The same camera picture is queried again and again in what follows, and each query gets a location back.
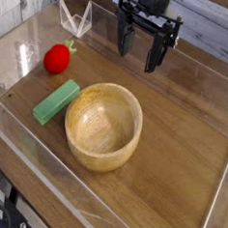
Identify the clear acrylic corner bracket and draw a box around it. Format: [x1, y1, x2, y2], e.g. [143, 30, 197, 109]
[59, 0, 92, 38]

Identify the black table clamp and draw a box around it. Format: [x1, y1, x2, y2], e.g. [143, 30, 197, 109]
[4, 187, 32, 228]

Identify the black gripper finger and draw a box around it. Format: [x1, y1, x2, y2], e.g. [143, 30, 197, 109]
[145, 32, 169, 73]
[117, 9, 135, 57]

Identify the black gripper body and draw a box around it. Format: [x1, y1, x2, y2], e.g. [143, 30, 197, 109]
[118, 0, 184, 47]

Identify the red plush strawberry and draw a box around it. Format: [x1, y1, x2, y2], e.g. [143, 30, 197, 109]
[43, 40, 76, 73]

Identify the wooden bowl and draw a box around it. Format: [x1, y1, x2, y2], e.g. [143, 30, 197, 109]
[65, 82, 143, 172]

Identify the green rectangular block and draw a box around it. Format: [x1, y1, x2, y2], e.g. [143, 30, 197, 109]
[33, 79, 80, 125]

